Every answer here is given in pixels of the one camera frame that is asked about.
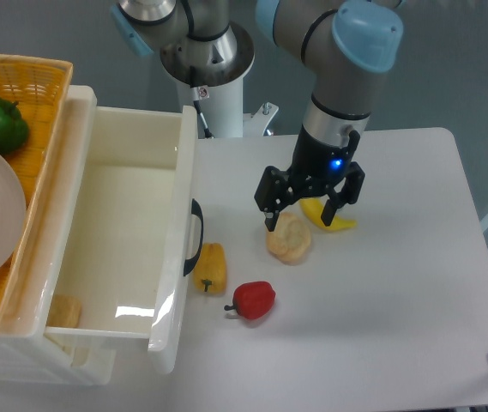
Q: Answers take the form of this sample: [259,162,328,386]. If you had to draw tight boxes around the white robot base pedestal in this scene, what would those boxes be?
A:
[160,21,280,139]

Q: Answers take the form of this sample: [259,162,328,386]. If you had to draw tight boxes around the round bread roll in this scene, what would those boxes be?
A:
[266,212,311,264]

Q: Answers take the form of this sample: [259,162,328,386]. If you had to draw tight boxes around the red bell pepper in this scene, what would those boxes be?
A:
[224,281,276,320]

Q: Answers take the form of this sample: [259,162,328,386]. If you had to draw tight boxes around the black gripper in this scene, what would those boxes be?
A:
[255,129,365,232]

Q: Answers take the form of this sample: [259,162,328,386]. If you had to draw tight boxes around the yellow woven basket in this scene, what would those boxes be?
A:
[0,54,73,321]

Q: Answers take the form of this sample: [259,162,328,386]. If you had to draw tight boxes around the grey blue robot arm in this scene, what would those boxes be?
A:
[111,1,404,230]

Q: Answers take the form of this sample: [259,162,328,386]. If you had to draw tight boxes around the open white upper drawer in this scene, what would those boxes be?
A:
[46,106,197,374]

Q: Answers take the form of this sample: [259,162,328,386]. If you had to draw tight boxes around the yellow bell pepper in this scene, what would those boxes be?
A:
[192,243,227,294]

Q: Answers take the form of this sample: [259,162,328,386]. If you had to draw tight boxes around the black drawer handle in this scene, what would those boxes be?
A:
[184,199,204,276]

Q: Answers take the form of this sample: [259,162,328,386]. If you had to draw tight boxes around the square toasted bread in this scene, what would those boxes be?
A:
[46,294,81,328]

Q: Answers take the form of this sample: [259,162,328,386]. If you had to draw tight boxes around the yellow banana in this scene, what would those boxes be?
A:
[298,197,358,232]

